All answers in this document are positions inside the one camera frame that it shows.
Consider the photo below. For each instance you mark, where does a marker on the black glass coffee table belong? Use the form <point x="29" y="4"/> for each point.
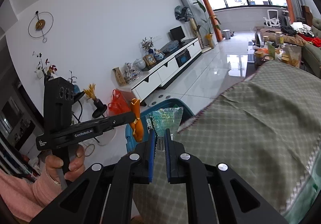
<point x="290" y="54"/>

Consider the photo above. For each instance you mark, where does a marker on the patterned green tablecloth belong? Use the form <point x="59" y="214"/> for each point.
<point x="267" y="130"/>

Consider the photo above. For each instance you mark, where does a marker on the black plant stand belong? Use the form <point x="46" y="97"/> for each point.
<point x="82" y="106"/>

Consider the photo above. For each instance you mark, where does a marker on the white bathroom scale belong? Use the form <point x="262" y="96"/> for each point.
<point x="156" y="98"/>

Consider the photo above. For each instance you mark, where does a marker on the teal plastic trash bin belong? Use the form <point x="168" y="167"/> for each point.
<point x="169" y="103"/>

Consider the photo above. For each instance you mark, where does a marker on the white office chair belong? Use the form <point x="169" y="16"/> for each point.
<point x="272" y="19"/>

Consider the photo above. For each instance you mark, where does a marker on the person's left hand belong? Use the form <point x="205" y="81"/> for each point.
<point x="76" y="166"/>

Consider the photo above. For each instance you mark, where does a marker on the pink sleeve forearm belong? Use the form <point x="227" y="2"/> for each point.
<point x="26" y="200"/>

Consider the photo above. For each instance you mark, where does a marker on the round wire wall clock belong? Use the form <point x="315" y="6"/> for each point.
<point x="40" y="25"/>

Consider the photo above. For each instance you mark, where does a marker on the white small trash can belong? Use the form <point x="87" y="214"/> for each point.
<point x="226" y="33"/>

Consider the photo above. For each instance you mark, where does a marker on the green brown sectional sofa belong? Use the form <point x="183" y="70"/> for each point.
<point x="310" y="45"/>

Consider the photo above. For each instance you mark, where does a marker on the green foil snack bag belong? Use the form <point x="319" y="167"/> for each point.
<point x="162" y="119"/>

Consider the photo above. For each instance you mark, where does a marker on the left orange curtain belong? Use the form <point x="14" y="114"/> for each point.
<point x="214" y="20"/>

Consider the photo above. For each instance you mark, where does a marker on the tall green potted plant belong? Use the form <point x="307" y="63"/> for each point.
<point x="208" y="27"/>

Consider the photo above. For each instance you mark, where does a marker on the black monitor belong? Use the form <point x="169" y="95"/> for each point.
<point x="177" y="34"/>

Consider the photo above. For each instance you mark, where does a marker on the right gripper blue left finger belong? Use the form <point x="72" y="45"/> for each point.
<point x="151" y="150"/>

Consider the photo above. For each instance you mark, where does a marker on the white standing air conditioner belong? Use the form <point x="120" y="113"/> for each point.
<point x="198" y="14"/>

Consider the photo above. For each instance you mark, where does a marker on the white black tv cabinet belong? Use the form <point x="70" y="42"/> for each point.
<point x="165" y="72"/>

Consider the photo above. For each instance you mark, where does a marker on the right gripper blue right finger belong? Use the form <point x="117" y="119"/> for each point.
<point x="167" y="138"/>

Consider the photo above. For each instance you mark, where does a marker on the orange plastic bag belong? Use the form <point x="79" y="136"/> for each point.
<point x="118" y="104"/>

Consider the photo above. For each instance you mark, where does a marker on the orange peel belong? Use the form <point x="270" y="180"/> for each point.
<point x="136" y="125"/>

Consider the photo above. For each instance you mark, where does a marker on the framed picture on cabinet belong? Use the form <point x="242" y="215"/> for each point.
<point x="149" y="60"/>

